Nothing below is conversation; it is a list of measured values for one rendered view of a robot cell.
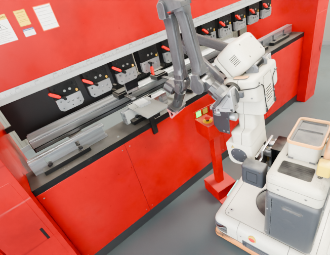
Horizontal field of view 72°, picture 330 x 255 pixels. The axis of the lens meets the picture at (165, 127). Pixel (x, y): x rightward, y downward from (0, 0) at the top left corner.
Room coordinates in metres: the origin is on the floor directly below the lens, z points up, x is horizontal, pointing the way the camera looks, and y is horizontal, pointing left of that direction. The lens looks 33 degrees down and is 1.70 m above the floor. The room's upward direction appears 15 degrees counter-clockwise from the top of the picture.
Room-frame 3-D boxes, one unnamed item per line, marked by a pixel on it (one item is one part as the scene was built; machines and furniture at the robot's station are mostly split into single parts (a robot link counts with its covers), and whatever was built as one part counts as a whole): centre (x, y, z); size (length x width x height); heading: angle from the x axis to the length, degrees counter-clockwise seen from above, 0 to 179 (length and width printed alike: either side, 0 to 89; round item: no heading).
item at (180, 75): (1.13, -0.15, 1.40); 0.11 x 0.06 x 0.43; 132
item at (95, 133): (1.27, 0.63, 0.92); 0.50 x 0.06 x 0.10; 120
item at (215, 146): (1.41, -0.35, 0.39); 0.06 x 0.06 x 0.54; 21
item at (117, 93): (1.69, 0.23, 1.01); 0.26 x 0.12 x 0.05; 30
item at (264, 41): (2.18, -0.94, 0.92); 1.68 x 0.06 x 0.10; 120
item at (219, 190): (1.38, -0.36, 0.06); 0.25 x 0.20 x 0.12; 21
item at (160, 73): (1.88, -0.10, 1.01); 0.26 x 0.12 x 0.05; 30
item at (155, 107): (1.42, 0.08, 1.00); 0.26 x 0.18 x 0.01; 30
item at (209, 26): (1.93, -0.52, 1.26); 0.15 x 0.09 x 0.17; 120
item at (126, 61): (1.53, 0.18, 1.26); 0.15 x 0.09 x 0.17; 120
